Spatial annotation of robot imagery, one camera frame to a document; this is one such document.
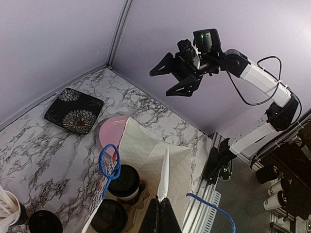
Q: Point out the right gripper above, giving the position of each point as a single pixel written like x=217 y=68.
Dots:
x=200 y=55

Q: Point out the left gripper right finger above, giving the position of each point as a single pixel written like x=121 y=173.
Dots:
x=168 y=220

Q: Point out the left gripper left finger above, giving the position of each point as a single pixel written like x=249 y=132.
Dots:
x=151 y=221

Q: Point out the brown cardboard cup carrier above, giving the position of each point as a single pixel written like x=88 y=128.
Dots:
x=136 y=208

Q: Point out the checkered paper bag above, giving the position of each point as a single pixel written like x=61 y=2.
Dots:
x=144 y=151

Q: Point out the pink plate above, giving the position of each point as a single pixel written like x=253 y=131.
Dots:
x=112 y=130

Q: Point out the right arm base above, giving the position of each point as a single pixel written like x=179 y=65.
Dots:
x=218 y=158

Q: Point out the black patterned square plate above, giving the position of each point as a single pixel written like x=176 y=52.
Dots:
x=74 y=111

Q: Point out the stack of black lids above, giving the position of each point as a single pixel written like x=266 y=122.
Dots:
x=45 y=222

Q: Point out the black cup holding straws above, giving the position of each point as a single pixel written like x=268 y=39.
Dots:
x=21 y=215

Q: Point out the bundle of white wrapped straws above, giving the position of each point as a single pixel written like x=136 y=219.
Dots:
x=9 y=210

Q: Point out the right aluminium post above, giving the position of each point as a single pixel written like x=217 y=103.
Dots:
x=119 y=29

